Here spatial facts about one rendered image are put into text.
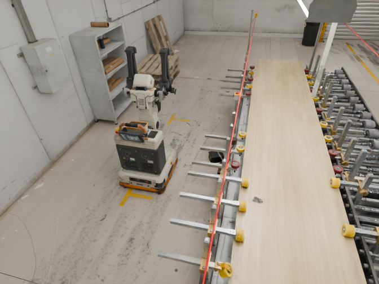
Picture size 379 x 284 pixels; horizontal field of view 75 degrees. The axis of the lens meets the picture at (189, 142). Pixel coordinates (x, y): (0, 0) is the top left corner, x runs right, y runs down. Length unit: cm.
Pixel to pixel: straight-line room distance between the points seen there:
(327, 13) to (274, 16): 903
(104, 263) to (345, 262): 213
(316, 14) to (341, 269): 152
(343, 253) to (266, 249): 49
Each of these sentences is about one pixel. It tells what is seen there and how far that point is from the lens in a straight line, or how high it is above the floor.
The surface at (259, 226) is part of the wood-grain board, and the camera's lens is 193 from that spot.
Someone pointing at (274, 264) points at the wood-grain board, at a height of 90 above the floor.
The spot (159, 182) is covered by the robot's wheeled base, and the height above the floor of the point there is 25.
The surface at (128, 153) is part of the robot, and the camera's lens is 305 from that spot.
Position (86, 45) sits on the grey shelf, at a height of 141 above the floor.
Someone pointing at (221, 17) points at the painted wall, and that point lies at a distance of 997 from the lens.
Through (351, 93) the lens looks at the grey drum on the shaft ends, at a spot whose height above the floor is 84.
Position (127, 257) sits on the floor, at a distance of 288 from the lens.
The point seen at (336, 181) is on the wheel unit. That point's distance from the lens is 233.
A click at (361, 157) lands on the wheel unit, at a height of 110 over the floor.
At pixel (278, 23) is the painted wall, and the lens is 994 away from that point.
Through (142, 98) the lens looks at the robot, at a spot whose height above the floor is 115.
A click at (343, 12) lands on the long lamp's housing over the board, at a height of 233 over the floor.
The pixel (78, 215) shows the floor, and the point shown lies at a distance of 339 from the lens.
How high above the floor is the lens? 247
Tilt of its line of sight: 37 degrees down
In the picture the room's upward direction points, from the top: 2 degrees counter-clockwise
